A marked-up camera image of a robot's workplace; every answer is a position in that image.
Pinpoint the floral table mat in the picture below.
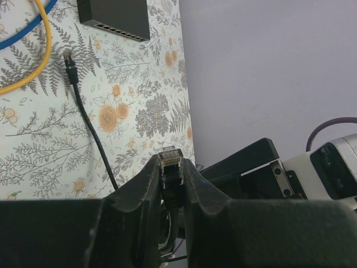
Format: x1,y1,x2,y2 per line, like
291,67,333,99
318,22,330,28
1,1,195,201

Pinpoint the black ethernet cable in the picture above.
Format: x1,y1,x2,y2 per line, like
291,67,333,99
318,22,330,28
62,49,186,260

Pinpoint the black network switch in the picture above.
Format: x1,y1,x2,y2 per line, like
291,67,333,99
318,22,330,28
77,0,150,42

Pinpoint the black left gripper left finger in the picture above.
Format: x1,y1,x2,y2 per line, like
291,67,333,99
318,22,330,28
1,156,160,267

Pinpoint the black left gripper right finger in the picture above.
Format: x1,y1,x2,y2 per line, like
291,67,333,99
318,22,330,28
183,159,356,267

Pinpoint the blue ethernet cable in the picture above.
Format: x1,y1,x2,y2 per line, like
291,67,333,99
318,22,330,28
0,0,59,51

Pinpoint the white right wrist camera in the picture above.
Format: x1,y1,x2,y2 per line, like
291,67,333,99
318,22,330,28
283,134,356,211

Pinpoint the yellow ethernet cable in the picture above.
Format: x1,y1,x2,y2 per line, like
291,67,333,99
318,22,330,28
0,0,53,95

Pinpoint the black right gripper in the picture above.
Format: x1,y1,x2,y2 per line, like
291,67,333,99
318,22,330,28
200,138,307,199

